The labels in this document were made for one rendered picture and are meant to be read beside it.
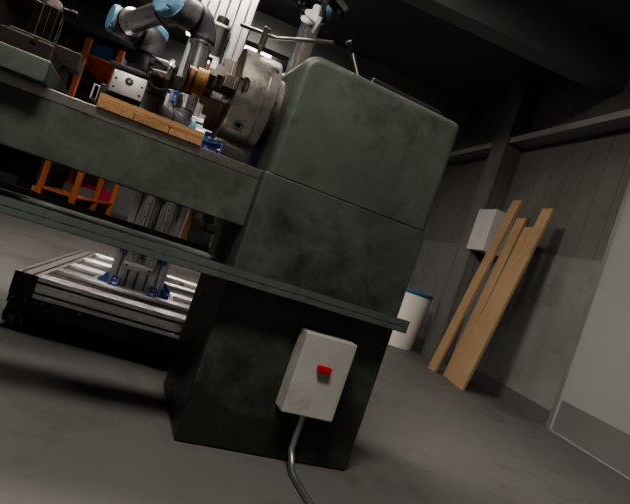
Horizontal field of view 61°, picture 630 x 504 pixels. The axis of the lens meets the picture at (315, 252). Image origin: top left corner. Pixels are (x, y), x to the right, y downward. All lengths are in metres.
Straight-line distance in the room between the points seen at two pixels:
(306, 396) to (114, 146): 0.93
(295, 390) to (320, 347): 0.15
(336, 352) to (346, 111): 0.76
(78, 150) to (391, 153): 0.94
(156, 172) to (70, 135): 0.25
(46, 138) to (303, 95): 0.74
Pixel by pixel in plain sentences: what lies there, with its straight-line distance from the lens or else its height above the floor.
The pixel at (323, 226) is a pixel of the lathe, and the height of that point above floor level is 0.76.
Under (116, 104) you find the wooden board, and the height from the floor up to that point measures 0.89.
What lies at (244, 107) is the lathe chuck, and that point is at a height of 1.03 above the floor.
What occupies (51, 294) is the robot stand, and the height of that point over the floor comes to 0.17.
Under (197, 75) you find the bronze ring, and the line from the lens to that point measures 1.82.
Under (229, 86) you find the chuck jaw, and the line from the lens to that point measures 1.73.
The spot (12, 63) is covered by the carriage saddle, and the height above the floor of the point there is 0.88.
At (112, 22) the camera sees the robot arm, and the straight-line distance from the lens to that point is 2.50.
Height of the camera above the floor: 0.68
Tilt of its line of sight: level
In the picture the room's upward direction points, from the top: 19 degrees clockwise
